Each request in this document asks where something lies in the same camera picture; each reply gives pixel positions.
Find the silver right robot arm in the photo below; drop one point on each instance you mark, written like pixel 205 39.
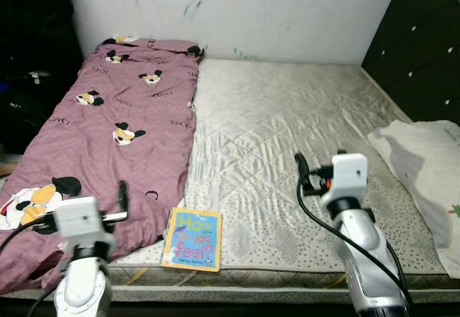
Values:
pixel 366 259

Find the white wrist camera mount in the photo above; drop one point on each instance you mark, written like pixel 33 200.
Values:
pixel 350 175
pixel 83 220

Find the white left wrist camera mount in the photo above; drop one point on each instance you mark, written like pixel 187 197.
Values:
pixel 83 220

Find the colourful children's book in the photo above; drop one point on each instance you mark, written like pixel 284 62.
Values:
pixel 191 239

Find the white pillow with tree print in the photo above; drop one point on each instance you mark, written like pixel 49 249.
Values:
pixel 424 180

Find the dark bed frame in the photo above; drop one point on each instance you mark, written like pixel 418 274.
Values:
pixel 215 310

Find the black bags pile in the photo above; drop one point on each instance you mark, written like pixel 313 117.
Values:
pixel 36 58

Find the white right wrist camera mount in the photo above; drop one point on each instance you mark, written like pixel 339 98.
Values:
pixel 350 175

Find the purple cartoon print blanket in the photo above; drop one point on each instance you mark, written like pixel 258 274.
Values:
pixel 129 116

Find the cream quilted mattress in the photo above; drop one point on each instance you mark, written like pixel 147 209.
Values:
pixel 287 137

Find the dark tufted headboard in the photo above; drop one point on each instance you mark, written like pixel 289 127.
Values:
pixel 424 51

